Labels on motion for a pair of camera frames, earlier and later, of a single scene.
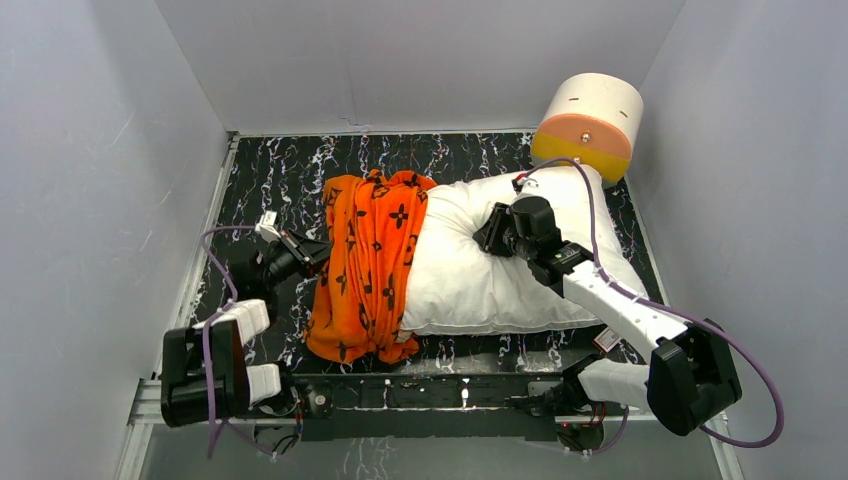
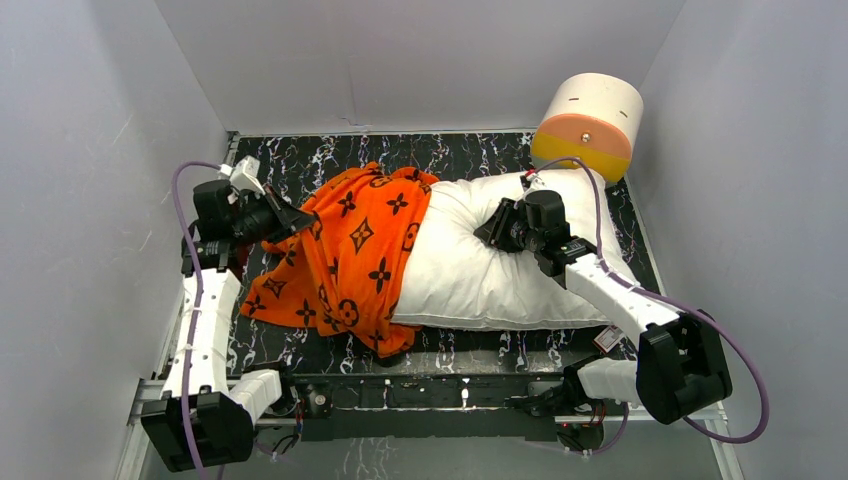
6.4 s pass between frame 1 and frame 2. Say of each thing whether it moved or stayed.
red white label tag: stayed
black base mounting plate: stayed
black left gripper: moved
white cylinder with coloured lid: stayed
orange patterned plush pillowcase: moved
